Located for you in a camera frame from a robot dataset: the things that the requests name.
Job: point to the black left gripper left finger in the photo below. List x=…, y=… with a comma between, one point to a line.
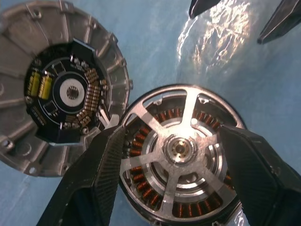
x=94, y=179

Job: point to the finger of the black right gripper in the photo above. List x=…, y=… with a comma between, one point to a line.
x=200, y=7
x=284, y=18

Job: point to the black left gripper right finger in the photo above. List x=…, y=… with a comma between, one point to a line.
x=258, y=179

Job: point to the silver motor base copper windings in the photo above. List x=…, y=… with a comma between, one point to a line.
x=141, y=186

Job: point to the electric motor with copper windings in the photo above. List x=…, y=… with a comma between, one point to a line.
x=178, y=131

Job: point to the silver motor cover circuit board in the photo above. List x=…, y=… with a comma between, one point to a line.
x=21, y=47

